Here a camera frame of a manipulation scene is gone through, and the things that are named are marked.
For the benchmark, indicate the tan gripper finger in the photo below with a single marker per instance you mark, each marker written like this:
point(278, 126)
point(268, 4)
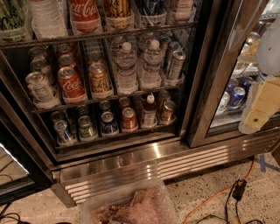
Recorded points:
point(264, 102)

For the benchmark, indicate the water bottle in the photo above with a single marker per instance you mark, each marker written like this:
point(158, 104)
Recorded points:
point(126, 70)
point(144, 42)
point(152, 60)

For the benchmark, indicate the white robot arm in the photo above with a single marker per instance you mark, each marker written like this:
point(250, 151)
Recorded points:
point(268, 61)

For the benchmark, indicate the glass fridge door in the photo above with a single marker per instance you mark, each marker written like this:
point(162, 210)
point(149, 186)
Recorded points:
point(229, 24)

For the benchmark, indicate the bottom shelf bronze can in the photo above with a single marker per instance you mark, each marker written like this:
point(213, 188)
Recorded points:
point(167, 112)

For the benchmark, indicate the bottom shelf juice bottle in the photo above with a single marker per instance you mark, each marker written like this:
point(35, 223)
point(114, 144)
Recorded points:
point(149, 110)

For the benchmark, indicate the bottom shelf red can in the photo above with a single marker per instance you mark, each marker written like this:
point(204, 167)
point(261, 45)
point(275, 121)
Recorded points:
point(129, 120)

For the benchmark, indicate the bottom shelf blue can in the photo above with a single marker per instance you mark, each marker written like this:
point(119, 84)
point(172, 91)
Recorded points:
point(109, 125)

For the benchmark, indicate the top shelf gold can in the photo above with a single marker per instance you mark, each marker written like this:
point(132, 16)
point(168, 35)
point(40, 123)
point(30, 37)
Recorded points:
point(118, 14)

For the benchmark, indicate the stainless steel fridge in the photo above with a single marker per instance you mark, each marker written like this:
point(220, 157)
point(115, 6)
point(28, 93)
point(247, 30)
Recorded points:
point(32, 158)

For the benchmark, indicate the bottom shelf green can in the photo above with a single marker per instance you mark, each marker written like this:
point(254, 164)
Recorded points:
point(87, 132)

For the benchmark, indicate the shelf green can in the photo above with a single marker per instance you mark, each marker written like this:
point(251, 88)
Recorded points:
point(14, 21)
point(87, 132)

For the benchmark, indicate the top shelf Coca-Cola can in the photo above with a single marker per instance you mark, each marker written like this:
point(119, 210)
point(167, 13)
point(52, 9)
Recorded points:
point(84, 15)

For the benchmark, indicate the bottom shelf blue-white can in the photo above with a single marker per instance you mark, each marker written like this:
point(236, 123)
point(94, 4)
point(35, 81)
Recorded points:
point(64, 136)

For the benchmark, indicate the top shelf green can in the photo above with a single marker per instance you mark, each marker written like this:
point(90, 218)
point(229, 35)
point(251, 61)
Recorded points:
point(14, 21)

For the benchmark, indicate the blue Pepsi can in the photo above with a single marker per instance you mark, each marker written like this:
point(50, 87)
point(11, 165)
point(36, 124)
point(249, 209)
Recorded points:
point(236, 97)

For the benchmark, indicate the black power adapter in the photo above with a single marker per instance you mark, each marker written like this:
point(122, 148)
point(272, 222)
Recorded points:
point(239, 189)

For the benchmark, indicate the front slim silver can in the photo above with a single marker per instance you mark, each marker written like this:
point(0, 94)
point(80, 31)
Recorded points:
point(177, 61)

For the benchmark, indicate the clear plastic bin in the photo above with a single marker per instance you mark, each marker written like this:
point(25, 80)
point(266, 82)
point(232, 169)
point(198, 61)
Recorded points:
point(142, 202)

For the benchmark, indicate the front orange soda can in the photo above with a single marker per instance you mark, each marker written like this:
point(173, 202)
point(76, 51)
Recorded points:
point(99, 81)

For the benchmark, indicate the front red Coca-Cola can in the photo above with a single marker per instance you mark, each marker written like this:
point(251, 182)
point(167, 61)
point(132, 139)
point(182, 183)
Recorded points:
point(71, 85)

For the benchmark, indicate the red coca-cola can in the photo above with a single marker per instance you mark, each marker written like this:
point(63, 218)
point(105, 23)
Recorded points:
point(67, 60)
point(71, 85)

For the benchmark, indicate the silver soda can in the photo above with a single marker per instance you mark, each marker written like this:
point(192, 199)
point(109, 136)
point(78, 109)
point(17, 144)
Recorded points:
point(43, 94)
point(43, 67)

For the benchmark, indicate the front silver soda can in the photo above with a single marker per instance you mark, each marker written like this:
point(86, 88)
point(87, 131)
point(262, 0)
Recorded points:
point(43, 94)

